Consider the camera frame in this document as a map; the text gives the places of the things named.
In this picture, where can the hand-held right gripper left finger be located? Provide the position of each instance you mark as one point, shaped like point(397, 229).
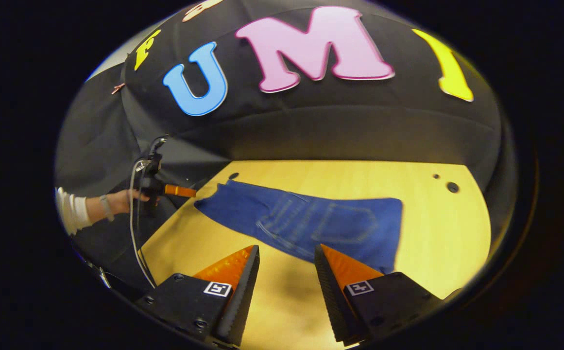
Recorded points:
point(243, 301)

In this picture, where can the blue denim jeans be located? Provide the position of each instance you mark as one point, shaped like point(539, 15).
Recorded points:
point(311, 218)

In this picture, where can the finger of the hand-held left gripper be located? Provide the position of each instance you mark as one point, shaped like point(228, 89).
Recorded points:
point(179, 190)

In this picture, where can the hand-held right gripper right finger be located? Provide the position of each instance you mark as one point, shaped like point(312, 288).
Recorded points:
point(330, 296)

